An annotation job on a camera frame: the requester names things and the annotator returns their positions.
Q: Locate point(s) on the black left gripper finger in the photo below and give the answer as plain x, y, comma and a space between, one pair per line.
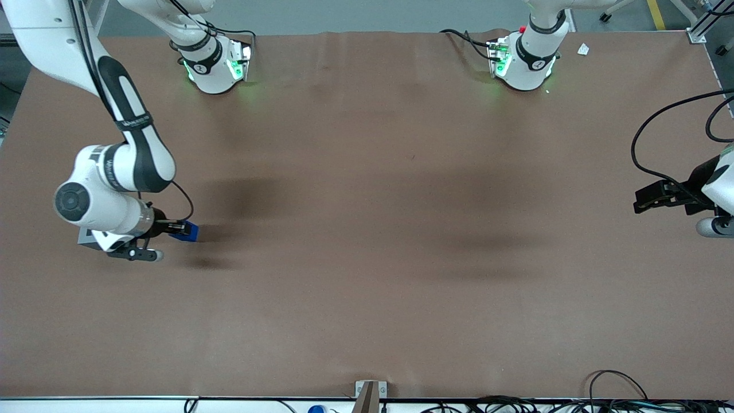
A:
659, 204
659, 190

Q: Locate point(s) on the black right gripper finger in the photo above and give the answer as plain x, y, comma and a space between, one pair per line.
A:
179, 224
179, 232

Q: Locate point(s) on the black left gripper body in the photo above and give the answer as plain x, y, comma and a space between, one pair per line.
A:
695, 184

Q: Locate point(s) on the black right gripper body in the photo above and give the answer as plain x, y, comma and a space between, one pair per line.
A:
159, 225

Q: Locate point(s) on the blue plastic part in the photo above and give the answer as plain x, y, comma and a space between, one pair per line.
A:
194, 232

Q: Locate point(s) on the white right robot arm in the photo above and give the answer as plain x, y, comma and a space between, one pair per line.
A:
114, 172

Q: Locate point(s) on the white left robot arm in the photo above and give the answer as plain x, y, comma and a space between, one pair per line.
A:
526, 69

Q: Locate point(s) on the gray square base block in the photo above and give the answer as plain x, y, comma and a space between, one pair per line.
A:
87, 237

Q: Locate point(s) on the small white paper scrap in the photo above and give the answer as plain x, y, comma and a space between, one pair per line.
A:
583, 49

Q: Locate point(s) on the brown table cover mat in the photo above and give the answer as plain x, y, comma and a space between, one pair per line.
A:
367, 258

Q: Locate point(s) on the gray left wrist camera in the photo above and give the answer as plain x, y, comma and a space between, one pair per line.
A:
711, 227

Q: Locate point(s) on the aluminium frame post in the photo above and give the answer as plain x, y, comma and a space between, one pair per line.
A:
705, 23

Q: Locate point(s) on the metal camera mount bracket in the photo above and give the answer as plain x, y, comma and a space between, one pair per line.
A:
370, 393

